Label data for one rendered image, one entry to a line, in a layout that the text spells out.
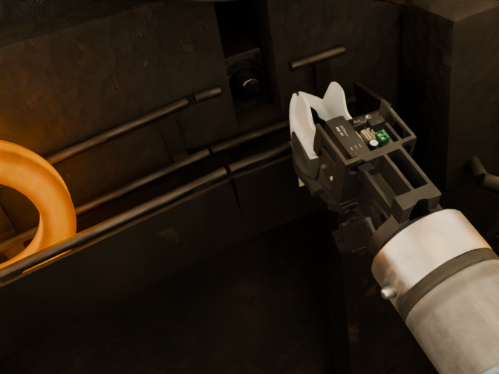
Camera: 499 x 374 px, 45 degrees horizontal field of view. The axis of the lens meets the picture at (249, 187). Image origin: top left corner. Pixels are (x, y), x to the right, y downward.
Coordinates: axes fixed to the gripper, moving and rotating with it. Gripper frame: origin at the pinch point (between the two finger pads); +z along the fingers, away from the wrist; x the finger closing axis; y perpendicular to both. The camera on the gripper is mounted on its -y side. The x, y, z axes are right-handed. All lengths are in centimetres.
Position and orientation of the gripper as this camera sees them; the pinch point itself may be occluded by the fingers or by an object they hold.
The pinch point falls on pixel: (301, 107)
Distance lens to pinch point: 64.6
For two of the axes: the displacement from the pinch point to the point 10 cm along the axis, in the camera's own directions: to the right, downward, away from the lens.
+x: -9.1, 3.4, -2.4
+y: -0.3, -6.1, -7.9
